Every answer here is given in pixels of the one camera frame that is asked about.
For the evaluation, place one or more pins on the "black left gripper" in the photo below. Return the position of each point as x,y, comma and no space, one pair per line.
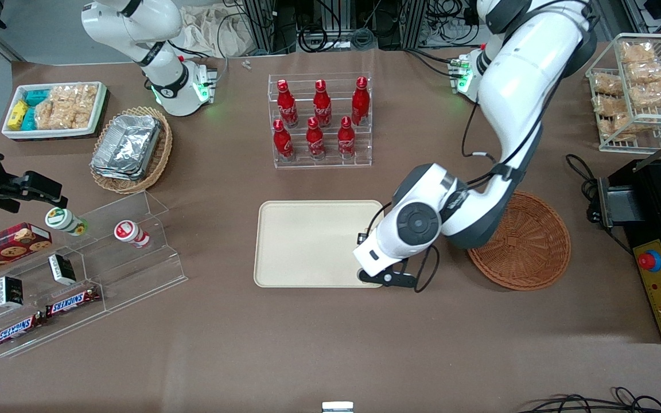
360,241

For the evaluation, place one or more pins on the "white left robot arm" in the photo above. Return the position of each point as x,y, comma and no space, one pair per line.
520,86

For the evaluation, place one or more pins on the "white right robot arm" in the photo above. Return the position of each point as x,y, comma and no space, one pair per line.
135,23

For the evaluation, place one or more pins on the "beige plastic tray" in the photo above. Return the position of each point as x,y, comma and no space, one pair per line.
307,244

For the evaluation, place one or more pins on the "light oval wicker basket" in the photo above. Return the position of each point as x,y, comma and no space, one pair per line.
161,155

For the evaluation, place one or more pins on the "brown wicker basket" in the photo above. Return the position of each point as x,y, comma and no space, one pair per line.
528,246

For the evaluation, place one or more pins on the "green capped yogurt bottle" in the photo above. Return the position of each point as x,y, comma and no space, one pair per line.
63,221

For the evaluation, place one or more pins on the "red cookie box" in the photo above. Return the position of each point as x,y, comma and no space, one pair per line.
3,246

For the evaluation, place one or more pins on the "bagged rice crackers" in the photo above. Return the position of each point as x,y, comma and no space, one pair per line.
75,97
61,117

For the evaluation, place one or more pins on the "teal snack packet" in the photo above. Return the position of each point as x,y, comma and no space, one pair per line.
37,96
29,119

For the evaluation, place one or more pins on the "small black white box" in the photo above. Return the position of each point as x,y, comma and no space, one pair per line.
10,291
62,269

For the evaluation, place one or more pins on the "yellow snack packet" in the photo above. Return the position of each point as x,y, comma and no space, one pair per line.
18,115

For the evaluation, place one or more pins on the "clear acrylic bottle rack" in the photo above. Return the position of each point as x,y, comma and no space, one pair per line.
319,163

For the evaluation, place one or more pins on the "red capped yogurt bottle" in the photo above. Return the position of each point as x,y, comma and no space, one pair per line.
129,232

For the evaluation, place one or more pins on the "stack of foil trays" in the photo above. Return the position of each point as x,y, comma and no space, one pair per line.
127,146

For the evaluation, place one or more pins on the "red cola bottle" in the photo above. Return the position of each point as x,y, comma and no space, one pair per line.
346,140
282,143
286,106
360,103
322,106
315,140

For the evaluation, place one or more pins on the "white plastic bin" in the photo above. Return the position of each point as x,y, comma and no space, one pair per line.
101,100

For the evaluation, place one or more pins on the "Snickers bar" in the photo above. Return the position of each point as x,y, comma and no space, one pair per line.
72,302
18,331

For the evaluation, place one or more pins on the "clear acrylic stepped shelf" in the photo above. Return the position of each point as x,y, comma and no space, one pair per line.
135,275

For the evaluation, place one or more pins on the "white cloth bag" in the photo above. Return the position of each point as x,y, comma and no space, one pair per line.
210,31

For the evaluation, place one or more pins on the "bagged fried snack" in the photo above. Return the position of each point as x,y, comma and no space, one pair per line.
637,53
654,94
606,85
614,126
649,71
609,106

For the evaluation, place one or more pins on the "black countertop appliance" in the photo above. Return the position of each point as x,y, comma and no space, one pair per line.
652,201

